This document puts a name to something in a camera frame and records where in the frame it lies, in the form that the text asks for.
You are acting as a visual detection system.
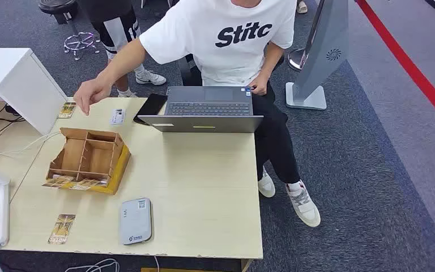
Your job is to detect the person's right hand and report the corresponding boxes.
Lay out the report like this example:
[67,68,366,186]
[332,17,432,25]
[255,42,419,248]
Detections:
[74,76,113,116]

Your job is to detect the person's left hand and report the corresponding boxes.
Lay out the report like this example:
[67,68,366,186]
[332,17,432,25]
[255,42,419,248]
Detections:
[248,73,269,96]

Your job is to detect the white ID card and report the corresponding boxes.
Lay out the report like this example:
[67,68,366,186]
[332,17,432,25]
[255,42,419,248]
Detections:
[109,108,126,126]

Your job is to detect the person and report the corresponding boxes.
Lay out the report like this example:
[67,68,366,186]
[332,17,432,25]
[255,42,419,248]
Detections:
[72,0,321,228]
[78,0,168,99]

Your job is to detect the grey card reader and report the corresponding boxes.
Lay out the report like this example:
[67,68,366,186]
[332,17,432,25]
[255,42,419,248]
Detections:
[119,198,153,247]

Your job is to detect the chrome stanchion base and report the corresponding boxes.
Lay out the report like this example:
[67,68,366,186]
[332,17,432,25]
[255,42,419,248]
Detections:
[287,48,310,72]

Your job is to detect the grey laptop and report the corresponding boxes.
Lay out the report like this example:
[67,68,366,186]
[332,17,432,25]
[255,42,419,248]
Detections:
[138,86,265,134]

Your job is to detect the black smartphone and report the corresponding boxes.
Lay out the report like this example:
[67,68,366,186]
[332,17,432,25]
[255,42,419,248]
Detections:
[133,93,169,126]

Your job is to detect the wooden divided organizer box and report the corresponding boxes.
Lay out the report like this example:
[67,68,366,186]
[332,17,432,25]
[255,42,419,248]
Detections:
[46,127,125,184]

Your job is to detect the grey kiosk stand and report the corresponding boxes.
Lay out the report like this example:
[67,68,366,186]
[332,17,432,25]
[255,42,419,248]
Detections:
[285,0,350,111]

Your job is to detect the white cabinet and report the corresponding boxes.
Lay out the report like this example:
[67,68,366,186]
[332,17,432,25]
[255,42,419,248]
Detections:
[0,48,68,136]

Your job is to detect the black stool chrome base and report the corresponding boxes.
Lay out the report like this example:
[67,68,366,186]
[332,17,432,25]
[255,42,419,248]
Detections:
[38,0,101,62]

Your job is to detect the white looped cable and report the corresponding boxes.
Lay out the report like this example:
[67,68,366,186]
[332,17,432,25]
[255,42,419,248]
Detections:
[64,258,121,272]

